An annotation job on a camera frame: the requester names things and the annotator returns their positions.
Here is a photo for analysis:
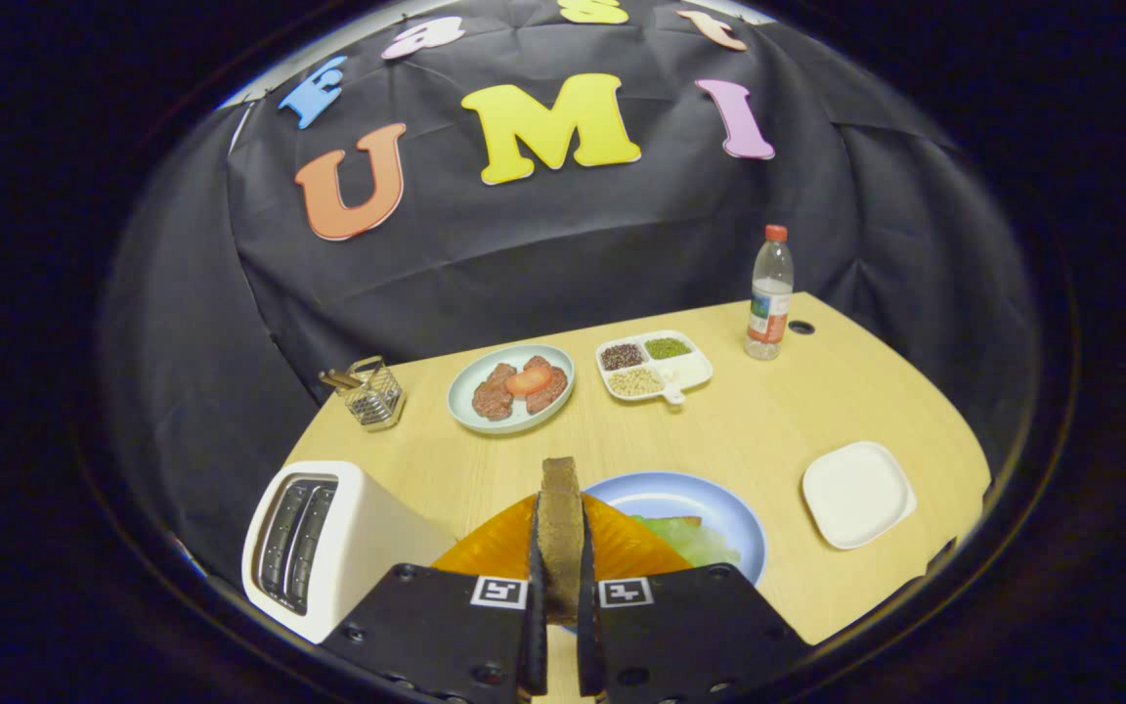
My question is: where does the clear bottle with red cap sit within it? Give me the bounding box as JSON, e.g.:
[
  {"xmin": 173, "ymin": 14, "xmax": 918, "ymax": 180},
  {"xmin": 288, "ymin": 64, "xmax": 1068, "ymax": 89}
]
[{"xmin": 745, "ymin": 224, "xmax": 796, "ymax": 362}]

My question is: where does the white square plate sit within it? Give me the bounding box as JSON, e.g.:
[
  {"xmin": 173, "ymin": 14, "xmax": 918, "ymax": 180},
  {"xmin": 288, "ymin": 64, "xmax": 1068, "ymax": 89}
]
[{"xmin": 801, "ymin": 441, "xmax": 918, "ymax": 550}]

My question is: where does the wire mesh basket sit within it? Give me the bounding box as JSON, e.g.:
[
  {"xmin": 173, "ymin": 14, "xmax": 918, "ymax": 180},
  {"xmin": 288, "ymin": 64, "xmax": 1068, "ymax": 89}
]
[{"xmin": 319, "ymin": 356, "xmax": 406, "ymax": 433}]

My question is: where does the pale green plate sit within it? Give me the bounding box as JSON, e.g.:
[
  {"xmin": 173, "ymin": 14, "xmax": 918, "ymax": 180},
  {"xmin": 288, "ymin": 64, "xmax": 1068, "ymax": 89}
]
[{"xmin": 447, "ymin": 343, "xmax": 576, "ymax": 435}]

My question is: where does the green lettuce leaf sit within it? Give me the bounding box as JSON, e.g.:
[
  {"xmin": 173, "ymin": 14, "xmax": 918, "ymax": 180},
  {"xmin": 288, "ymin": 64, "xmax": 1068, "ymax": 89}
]
[{"xmin": 629, "ymin": 515, "xmax": 742, "ymax": 570}]

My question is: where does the brown meat patty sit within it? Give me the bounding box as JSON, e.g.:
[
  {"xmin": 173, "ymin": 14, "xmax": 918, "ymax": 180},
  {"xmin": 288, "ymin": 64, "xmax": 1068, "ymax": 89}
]
[
  {"xmin": 471, "ymin": 363, "xmax": 521, "ymax": 422},
  {"xmin": 521, "ymin": 355, "xmax": 570, "ymax": 415}
]

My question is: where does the white toaster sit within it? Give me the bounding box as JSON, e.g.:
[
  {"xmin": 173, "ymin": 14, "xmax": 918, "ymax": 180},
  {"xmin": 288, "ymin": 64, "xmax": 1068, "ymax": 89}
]
[{"xmin": 241, "ymin": 461, "xmax": 456, "ymax": 644}]

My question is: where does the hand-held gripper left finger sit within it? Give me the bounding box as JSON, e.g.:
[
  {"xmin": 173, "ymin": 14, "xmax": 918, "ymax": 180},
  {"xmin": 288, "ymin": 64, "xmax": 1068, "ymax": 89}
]
[{"xmin": 319, "ymin": 492, "xmax": 550, "ymax": 704}]

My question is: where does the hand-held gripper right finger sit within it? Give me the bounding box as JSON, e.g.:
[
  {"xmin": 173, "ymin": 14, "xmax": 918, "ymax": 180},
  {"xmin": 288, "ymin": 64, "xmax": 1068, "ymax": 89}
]
[{"xmin": 578, "ymin": 492, "xmax": 810, "ymax": 704}]

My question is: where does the brown toast slice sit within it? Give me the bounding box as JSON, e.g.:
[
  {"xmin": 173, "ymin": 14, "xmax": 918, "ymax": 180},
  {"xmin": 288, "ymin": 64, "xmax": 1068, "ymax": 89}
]
[{"xmin": 536, "ymin": 457, "xmax": 586, "ymax": 627}]

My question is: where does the white divided dish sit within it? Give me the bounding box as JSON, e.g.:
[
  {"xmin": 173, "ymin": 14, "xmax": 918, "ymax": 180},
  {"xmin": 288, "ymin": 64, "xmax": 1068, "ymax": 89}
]
[{"xmin": 595, "ymin": 330, "xmax": 715, "ymax": 406}]

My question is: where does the blue plate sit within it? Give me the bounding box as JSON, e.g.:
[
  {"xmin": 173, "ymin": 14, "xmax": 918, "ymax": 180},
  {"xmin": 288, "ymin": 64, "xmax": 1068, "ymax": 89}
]
[{"xmin": 583, "ymin": 471, "xmax": 768, "ymax": 586}]

